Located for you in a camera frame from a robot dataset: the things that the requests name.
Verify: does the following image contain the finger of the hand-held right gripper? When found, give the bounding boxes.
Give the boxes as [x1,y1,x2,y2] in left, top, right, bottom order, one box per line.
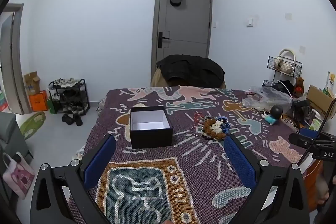
[289,127,321,147]

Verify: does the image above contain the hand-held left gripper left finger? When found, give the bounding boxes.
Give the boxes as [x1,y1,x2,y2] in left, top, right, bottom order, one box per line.
[30,134,117,224]

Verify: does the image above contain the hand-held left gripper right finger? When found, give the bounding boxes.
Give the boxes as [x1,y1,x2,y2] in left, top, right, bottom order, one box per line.
[224,134,310,224]

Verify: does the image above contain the blue hair tie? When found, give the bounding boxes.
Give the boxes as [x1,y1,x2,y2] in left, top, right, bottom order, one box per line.
[218,116,232,133]

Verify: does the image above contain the brown white fluffy hair tie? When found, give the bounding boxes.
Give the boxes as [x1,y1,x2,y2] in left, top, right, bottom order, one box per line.
[202,118,227,141]

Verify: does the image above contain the silver chain necklace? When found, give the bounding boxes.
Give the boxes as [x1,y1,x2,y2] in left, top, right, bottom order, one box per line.
[191,124,210,139]

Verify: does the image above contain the black jewelry box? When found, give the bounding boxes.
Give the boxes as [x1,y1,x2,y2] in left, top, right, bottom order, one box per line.
[130,106,174,149]

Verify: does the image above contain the red cord bracelet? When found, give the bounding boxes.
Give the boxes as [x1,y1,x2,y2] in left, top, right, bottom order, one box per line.
[194,112,208,123]

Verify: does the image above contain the teal doll figurine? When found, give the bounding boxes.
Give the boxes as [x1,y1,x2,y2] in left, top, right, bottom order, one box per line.
[261,105,283,125]

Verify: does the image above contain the open cardboard box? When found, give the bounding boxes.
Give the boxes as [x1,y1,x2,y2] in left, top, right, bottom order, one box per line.
[306,84,335,119]

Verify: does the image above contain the clear plastic bag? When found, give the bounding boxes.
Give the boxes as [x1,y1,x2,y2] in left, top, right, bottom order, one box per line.
[242,85,293,112]

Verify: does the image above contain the brown plush toy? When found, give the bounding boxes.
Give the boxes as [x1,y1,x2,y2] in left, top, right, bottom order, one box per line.
[293,77,305,94]

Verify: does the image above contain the printed purple blanket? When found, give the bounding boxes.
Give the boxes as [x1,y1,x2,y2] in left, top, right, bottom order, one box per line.
[67,85,313,224]

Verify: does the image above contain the black bag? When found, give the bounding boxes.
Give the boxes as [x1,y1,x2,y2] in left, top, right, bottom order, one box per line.
[273,80,294,94]

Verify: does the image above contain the green yellow packet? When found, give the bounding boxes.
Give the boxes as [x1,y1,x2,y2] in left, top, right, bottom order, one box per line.
[324,70,336,98]

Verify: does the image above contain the black shoe rack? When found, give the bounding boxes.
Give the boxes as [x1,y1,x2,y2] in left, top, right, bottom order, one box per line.
[47,78,90,116]

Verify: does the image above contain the green bag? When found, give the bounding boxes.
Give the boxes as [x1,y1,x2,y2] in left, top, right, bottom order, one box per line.
[47,98,59,115]

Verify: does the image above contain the green floor mat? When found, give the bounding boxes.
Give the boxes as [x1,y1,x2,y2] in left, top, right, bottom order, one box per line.
[20,111,46,139]

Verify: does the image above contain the white handbag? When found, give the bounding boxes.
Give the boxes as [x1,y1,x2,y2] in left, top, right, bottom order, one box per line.
[273,49,297,74]

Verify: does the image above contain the pink tote bag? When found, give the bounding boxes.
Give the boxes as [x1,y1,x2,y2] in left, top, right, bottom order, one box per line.
[2,152,36,199]

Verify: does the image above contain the light sneakers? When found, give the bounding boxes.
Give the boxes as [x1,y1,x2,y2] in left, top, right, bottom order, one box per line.
[54,78,79,88]

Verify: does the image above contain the grey ottoman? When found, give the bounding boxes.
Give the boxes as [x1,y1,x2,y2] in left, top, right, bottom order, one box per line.
[0,112,33,161]

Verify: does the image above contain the beige chair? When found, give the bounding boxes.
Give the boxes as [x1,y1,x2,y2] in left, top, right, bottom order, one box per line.
[151,68,226,89]

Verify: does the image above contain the brown cardboard box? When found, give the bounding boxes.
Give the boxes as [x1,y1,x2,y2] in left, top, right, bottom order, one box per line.
[24,71,41,96]

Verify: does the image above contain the black jacket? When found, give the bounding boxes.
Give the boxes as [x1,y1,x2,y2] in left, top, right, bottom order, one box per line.
[157,55,225,88]

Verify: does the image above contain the grey room door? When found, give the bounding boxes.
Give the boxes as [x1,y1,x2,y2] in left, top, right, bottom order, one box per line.
[151,0,213,88]

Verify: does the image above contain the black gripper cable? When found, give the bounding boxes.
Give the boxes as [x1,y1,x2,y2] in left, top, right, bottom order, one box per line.
[296,98,336,165]

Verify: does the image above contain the white cable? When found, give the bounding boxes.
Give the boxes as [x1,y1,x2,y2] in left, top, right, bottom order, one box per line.
[273,80,293,96]

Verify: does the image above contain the black wire rack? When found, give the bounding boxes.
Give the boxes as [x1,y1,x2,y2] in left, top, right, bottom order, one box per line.
[263,56,303,90]

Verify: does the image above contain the grey doorway frame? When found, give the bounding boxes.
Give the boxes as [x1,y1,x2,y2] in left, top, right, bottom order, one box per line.
[0,3,32,115]

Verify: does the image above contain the black door handle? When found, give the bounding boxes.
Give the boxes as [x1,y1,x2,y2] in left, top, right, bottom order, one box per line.
[157,32,170,49]

